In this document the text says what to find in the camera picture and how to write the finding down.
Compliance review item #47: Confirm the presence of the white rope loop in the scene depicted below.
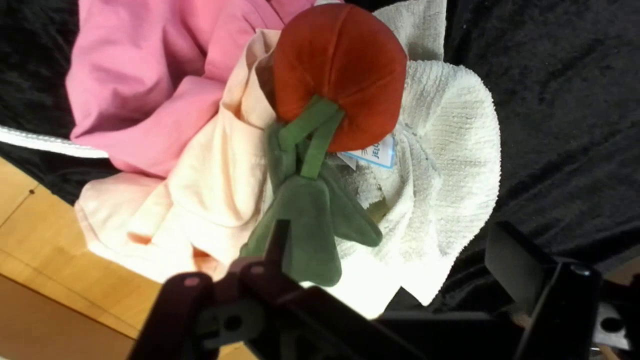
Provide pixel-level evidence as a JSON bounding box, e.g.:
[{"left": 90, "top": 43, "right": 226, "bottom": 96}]
[{"left": 0, "top": 122, "right": 113, "bottom": 162}]

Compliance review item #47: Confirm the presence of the peach t-shirt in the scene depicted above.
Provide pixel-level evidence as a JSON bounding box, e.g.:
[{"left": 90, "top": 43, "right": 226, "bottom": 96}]
[{"left": 74, "top": 29, "right": 281, "bottom": 281}]

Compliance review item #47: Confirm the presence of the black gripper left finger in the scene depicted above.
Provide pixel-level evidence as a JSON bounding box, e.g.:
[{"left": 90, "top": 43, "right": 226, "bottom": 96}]
[{"left": 127, "top": 255, "right": 377, "bottom": 360}]

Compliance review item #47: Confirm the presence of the red plush radish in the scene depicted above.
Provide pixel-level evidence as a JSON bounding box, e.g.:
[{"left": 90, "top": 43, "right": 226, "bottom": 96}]
[{"left": 243, "top": 3, "right": 407, "bottom": 285}]

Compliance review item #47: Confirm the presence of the white towel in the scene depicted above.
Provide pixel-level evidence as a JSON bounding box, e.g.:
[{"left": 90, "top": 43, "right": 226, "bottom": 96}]
[{"left": 330, "top": 0, "right": 501, "bottom": 318}]

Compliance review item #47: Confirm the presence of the pink t-shirt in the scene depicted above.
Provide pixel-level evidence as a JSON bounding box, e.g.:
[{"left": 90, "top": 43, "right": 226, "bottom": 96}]
[{"left": 66, "top": 0, "right": 315, "bottom": 177}]

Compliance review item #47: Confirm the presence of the black tablecloth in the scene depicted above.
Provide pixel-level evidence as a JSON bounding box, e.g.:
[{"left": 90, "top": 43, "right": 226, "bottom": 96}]
[{"left": 0, "top": 0, "right": 640, "bottom": 272}]

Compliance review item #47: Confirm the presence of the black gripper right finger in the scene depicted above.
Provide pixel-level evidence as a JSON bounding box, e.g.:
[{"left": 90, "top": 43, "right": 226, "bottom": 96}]
[{"left": 486, "top": 223, "right": 602, "bottom": 360}]

